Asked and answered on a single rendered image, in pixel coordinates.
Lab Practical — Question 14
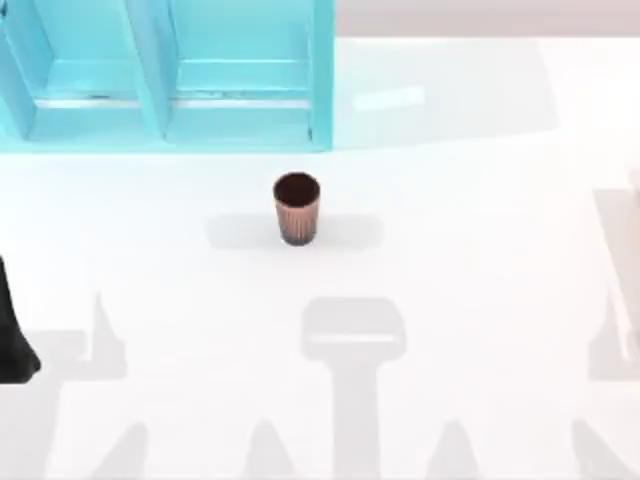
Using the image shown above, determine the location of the brown ribbed cup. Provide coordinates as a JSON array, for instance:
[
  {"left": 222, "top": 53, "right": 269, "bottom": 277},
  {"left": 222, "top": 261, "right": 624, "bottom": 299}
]
[{"left": 272, "top": 171, "right": 322, "bottom": 248}]

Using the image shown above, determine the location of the light blue rack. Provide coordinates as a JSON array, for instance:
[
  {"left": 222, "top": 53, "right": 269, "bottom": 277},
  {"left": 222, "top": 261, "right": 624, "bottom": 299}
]
[{"left": 0, "top": 0, "right": 337, "bottom": 153}]

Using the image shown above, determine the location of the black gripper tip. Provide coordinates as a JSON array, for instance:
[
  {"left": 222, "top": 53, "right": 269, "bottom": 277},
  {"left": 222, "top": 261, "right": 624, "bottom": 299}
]
[{"left": 0, "top": 255, "right": 42, "bottom": 386}]

